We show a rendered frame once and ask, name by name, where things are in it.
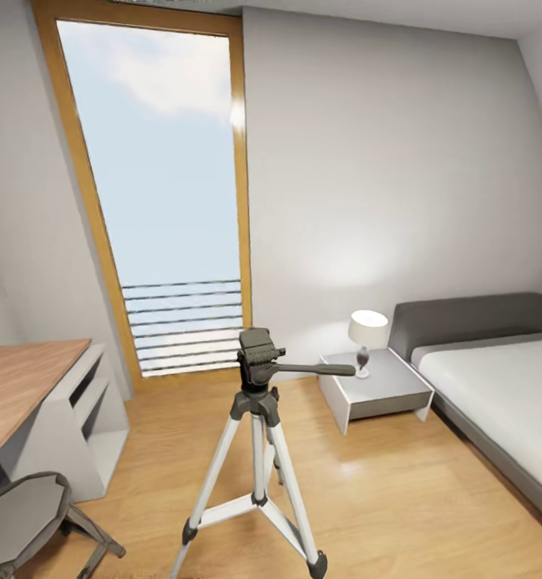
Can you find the camera tripod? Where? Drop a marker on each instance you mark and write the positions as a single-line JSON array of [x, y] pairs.
[[257, 367]]

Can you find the nightstand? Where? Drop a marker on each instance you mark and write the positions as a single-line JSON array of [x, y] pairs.
[[392, 385]]

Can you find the table lamp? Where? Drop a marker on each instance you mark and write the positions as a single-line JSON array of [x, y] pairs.
[[369, 337]]

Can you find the desk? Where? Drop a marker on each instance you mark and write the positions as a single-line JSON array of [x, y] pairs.
[[61, 410]]

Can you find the bed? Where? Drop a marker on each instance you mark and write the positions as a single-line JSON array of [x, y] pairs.
[[483, 357]]

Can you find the fixed window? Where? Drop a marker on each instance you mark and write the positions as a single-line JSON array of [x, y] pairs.
[[152, 102]]

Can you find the taboret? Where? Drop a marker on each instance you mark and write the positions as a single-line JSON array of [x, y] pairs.
[[32, 509]]

